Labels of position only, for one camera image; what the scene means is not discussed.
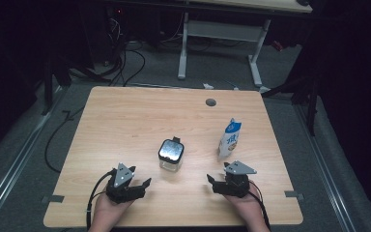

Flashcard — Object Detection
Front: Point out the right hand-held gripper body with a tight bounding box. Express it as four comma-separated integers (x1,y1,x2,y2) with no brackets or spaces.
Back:
213,159,258,198

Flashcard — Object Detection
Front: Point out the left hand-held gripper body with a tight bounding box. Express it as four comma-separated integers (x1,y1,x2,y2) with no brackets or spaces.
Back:
104,161,148,205

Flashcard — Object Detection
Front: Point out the white and blue milk pouch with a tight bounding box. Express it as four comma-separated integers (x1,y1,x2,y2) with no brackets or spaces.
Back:
217,117,243,160

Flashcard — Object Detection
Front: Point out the glass jar with black lid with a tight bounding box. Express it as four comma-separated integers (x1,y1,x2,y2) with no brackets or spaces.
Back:
157,136,186,173

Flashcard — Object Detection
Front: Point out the person's left hand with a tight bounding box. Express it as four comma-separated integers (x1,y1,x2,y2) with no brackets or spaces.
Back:
91,192,135,224

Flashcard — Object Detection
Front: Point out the person's right hand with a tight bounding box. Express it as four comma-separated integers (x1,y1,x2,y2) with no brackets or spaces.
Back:
222,190,266,225

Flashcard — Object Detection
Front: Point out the grey tape strip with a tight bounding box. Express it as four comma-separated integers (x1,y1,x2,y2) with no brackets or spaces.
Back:
284,189,305,201
41,194,66,205

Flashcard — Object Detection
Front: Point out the black metal stand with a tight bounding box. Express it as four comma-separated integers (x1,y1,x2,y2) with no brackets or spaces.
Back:
41,52,73,117
260,72,321,136

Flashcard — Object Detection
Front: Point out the white-framed desk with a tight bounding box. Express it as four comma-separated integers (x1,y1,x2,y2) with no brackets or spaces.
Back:
109,0,314,95

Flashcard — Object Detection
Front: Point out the left hand-held gripper black cable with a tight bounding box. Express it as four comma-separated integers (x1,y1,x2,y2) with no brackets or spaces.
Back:
85,169,116,231

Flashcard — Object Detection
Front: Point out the hand-held gripper black cable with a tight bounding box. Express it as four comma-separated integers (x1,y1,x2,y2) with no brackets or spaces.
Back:
85,169,116,231
246,180,271,232

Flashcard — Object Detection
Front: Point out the right hand-held gripper black cable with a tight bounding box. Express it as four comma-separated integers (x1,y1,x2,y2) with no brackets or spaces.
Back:
246,180,271,232

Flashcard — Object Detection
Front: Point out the long black floor cable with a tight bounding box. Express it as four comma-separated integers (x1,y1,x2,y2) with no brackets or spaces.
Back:
43,105,87,174

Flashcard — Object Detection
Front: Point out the metal floor rail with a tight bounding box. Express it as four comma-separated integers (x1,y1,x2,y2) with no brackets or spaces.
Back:
294,102,357,232
0,86,70,224

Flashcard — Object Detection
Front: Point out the tangle of black cables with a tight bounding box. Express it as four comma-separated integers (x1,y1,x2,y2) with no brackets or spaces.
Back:
67,9,147,88

